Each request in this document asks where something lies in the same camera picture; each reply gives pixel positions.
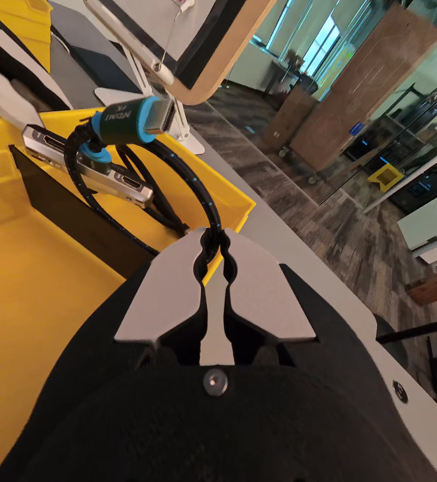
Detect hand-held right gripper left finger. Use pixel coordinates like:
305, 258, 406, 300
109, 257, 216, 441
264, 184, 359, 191
113, 227, 209, 349

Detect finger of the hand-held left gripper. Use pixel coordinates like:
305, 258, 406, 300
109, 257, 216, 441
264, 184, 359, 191
0, 15, 73, 111
0, 56, 41, 129

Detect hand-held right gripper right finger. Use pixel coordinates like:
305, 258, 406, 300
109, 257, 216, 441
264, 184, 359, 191
221, 228, 317, 349

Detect black HDMI switch cable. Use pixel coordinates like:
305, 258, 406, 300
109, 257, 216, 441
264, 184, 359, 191
115, 145, 191, 236

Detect braided green-plug HDMI cable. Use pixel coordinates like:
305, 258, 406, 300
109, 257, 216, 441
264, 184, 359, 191
63, 96, 228, 266

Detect yellow plastic bin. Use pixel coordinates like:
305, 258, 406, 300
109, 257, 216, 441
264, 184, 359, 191
0, 106, 257, 480
0, 0, 52, 75

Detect white sign board stand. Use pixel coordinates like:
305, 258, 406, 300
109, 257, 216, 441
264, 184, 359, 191
94, 45, 206, 156

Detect black bin divider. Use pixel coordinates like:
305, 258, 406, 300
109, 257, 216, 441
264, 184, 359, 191
9, 144, 160, 280

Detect yellow floor sign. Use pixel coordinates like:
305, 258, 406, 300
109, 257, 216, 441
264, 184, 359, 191
367, 163, 406, 193

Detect white cabinet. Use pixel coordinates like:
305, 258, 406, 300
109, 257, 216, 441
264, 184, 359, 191
397, 188, 437, 266

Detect wooden instruction sign board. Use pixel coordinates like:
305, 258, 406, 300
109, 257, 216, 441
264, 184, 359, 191
83, 0, 279, 107

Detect stacked large cardboard boxes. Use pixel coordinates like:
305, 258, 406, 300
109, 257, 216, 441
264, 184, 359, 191
289, 4, 437, 173

